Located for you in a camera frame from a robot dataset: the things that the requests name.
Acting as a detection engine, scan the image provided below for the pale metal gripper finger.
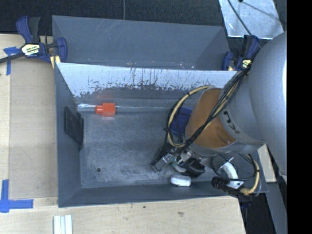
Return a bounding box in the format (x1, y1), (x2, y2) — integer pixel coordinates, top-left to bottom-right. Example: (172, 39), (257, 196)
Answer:
(151, 145), (169, 167)
(154, 155), (173, 173)

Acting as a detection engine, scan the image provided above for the black rounded object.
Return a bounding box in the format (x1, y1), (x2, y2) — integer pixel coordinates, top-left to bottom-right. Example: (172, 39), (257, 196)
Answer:
(180, 158), (206, 178)

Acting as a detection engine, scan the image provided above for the white rounded object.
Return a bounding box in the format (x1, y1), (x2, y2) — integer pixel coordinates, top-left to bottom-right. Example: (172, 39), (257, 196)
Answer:
(170, 175), (192, 188)

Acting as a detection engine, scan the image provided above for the dark blue object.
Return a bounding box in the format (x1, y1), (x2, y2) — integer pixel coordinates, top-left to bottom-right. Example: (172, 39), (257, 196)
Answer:
(170, 106), (195, 142)

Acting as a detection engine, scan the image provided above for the grey metal bin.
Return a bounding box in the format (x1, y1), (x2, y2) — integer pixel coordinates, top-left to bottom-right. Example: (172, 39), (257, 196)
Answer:
(51, 15), (269, 208)

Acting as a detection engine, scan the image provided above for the clear bottle with red cap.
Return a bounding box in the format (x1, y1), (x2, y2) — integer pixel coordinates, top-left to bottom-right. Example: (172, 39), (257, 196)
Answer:
(77, 102), (117, 118)

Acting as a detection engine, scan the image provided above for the dark green flat block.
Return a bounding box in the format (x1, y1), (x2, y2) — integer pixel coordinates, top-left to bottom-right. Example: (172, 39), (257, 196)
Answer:
(63, 106), (85, 151)

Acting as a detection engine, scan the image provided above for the pale wood board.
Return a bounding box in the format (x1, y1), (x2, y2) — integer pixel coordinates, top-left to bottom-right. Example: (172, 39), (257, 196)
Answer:
(8, 57), (59, 200)

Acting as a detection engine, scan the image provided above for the black cylinder on white bracket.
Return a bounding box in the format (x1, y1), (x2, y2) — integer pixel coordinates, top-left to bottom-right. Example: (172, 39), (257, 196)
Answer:
(210, 160), (245, 195)

